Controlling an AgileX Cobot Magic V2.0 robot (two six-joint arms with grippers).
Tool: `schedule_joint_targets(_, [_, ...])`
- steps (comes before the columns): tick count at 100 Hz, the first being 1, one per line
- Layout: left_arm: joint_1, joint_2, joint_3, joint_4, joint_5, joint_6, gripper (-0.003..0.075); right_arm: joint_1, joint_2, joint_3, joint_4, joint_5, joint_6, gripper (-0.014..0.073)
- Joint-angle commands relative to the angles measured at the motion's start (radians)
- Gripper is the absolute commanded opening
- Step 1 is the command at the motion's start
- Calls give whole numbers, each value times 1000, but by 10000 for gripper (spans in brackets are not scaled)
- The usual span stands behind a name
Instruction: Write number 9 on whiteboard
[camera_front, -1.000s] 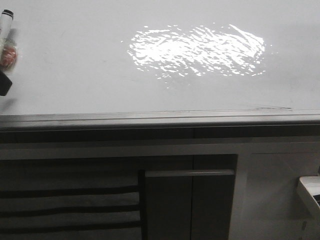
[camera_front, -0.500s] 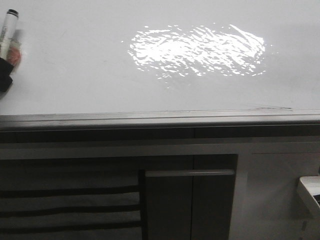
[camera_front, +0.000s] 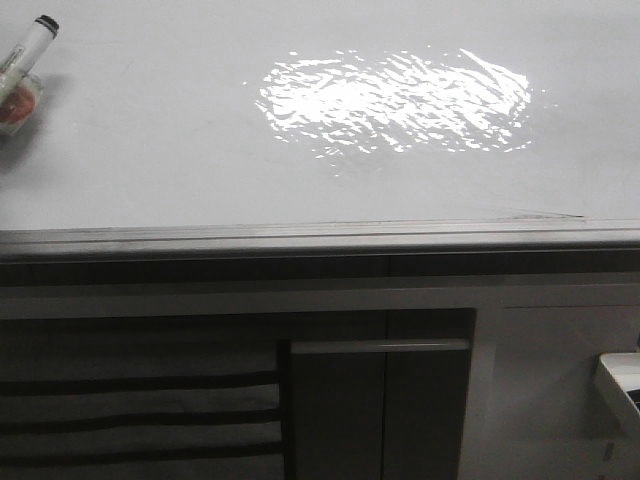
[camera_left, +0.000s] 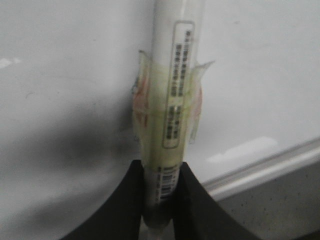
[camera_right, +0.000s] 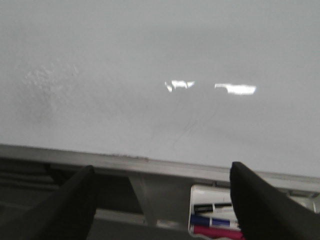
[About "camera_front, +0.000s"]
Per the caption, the white black-capped whiteboard marker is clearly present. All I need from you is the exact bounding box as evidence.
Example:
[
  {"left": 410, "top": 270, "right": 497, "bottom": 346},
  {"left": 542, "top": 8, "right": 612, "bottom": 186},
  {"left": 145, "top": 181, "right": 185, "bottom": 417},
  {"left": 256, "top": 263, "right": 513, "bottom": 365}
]
[{"left": 1, "top": 15, "right": 60, "bottom": 83}]

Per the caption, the white plastic marker tray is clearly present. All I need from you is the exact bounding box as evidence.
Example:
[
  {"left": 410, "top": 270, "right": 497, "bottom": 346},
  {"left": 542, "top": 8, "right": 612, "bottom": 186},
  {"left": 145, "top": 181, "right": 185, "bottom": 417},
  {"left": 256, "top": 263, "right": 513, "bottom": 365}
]
[{"left": 594, "top": 352, "right": 639, "bottom": 440}]

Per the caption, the white whiteboard with aluminium frame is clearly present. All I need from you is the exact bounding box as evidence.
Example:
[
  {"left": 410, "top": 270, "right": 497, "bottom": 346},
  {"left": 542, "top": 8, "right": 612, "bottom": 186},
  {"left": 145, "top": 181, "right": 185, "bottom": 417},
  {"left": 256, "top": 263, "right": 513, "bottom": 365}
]
[{"left": 1, "top": 1, "right": 639, "bottom": 262}]

